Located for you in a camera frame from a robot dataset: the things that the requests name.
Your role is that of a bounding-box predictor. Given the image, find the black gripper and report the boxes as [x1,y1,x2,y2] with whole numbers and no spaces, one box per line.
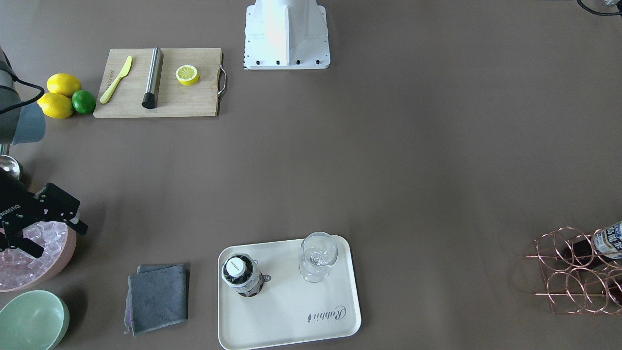
[0,169,87,258]

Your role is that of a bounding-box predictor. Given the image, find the tea bottle white cap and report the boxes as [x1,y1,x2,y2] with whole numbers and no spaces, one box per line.
[220,253,265,298]

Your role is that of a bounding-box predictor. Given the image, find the copper wire bottle basket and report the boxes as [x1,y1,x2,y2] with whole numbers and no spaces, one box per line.
[527,227,622,316]

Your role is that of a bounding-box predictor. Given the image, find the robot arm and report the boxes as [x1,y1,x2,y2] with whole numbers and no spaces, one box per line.
[0,51,87,258]

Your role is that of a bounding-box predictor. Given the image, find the pink bowl with ice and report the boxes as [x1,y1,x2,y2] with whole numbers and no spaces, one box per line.
[0,222,76,293]

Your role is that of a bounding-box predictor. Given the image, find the metal ice scoop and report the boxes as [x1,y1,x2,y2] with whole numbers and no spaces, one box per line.
[0,155,23,181]

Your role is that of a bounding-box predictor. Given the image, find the green bowl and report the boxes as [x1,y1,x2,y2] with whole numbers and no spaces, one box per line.
[0,290,69,350]

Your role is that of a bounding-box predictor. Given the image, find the yellow lemon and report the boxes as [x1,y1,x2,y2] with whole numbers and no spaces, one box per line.
[46,73,82,98]
[37,92,75,119]

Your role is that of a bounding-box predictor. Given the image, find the green lime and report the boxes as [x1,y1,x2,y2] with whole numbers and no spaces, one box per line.
[71,89,96,114]

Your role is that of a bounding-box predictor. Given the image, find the yellow plastic knife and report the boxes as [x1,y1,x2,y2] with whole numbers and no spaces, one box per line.
[100,55,133,104]

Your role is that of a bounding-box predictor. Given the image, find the grey folded cloth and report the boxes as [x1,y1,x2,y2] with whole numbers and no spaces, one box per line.
[124,264,189,337]

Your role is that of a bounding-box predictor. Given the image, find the steel muddler black tip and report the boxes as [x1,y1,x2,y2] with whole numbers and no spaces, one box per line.
[141,47,164,109]

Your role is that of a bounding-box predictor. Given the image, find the wooden cutting board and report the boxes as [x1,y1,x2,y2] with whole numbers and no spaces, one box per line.
[93,48,226,118]

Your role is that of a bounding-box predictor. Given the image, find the half lemon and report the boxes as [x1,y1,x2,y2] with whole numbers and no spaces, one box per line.
[175,65,200,86]

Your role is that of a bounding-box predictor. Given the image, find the cream serving tray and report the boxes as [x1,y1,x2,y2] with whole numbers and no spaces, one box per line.
[216,235,362,350]

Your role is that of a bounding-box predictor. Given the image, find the clear wine glass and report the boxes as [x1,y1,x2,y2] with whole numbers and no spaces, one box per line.
[298,232,338,283]

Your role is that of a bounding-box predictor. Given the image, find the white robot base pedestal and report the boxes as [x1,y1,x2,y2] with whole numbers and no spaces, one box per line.
[243,0,331,70]

